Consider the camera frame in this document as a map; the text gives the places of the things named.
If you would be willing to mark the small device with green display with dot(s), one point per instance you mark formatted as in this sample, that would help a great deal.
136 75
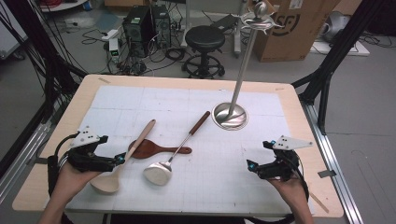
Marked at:
114 49

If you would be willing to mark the white flat board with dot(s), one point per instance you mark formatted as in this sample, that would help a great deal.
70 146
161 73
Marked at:
358 49

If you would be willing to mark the white power strip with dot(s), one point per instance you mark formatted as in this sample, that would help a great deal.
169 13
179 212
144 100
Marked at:
110 34

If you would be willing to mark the metal utensil stand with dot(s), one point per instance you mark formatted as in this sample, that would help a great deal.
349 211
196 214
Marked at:
241 74

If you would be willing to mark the black metal frame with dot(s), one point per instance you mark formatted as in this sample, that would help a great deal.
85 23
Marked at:
51 90
336 49

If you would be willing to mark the grey rounded appliance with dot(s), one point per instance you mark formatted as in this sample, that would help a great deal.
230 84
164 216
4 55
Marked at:
334 26

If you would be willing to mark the black round stool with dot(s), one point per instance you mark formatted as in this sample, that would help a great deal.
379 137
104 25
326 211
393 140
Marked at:
204 37

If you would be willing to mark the light wooden spoon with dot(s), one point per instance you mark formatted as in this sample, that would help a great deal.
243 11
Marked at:
141 137

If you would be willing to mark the person's right hand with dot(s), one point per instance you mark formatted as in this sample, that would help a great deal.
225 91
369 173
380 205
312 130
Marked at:
294 193

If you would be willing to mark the wide black computer tower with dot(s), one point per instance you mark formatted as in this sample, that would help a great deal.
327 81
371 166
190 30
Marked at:
137 31

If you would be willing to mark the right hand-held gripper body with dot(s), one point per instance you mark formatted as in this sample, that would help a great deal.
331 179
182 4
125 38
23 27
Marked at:
281 168

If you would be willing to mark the black flat device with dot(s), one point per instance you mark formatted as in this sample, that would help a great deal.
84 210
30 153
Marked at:
224 22

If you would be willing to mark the grey tape strip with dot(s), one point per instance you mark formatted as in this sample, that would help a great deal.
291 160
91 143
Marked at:
327 173

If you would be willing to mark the large cardboard box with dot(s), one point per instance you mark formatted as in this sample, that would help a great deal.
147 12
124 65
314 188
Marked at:
305 40

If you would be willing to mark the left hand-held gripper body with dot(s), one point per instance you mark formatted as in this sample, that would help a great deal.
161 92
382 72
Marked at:
84 158

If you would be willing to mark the narrow black computer tower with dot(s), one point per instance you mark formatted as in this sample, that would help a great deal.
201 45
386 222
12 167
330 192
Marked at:
162 25

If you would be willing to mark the dark brown wooden rice paddle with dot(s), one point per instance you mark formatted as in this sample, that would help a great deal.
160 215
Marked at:
149 148

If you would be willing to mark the white metal stand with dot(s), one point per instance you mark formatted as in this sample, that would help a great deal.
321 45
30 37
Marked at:
238 37

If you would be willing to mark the white round table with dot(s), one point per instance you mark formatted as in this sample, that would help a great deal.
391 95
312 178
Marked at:
65 4

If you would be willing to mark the aluminium rail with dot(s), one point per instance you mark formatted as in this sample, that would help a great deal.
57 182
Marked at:
21 155
336 174

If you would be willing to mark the person's left hand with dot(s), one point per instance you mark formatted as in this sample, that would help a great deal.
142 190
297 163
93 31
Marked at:
70 183

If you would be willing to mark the thin wooden stick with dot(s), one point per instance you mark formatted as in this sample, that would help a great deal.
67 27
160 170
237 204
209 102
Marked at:
319 202

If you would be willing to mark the white grid mat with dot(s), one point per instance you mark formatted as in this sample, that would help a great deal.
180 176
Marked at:
218 186

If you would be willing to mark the black tape strip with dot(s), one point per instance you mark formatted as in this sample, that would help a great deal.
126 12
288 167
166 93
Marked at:
39 160

